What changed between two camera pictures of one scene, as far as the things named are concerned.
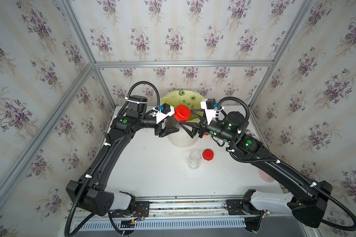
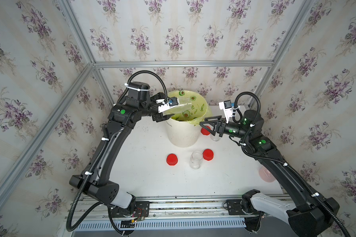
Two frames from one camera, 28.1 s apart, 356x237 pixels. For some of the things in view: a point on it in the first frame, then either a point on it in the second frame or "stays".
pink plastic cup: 265,176 stays
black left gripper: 163,132 -> 159,116
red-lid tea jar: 182,113 -> 185,103
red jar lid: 208,154 stays
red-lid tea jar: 194,159 stays
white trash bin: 182,138 stays
